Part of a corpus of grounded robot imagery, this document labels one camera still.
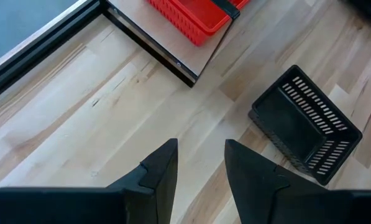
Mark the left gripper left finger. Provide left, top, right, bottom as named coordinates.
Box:
left=0, top=138, right=179, bottom=224

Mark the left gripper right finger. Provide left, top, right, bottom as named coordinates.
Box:
left=224, top=139, right=371, bottom=224

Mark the red plastic basket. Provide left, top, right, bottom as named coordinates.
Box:
left=146, top=0, right=234, bottom=47
left=169, top=0, right=251, bottom=35

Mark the black plastic basket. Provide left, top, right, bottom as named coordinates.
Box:
left=247, top=64, right=364, bottom=187

